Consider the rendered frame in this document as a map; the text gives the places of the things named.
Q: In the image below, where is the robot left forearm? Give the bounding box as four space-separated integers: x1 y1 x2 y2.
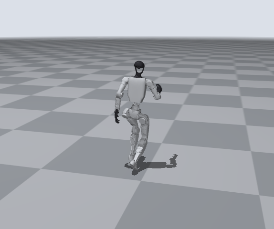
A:
115 96 121 112

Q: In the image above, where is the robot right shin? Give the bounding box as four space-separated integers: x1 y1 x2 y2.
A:
133 140 148 163

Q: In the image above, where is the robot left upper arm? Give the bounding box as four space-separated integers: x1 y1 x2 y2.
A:
116 77 129 97

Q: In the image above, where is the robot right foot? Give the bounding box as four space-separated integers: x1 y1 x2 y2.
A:
129 160 138 170

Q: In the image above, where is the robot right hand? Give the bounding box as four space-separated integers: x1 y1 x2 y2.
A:
156 84 162 93

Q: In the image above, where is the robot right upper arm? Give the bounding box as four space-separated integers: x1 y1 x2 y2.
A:
146 79 160 100

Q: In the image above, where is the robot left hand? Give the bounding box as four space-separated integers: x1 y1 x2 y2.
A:
114 109 119 123

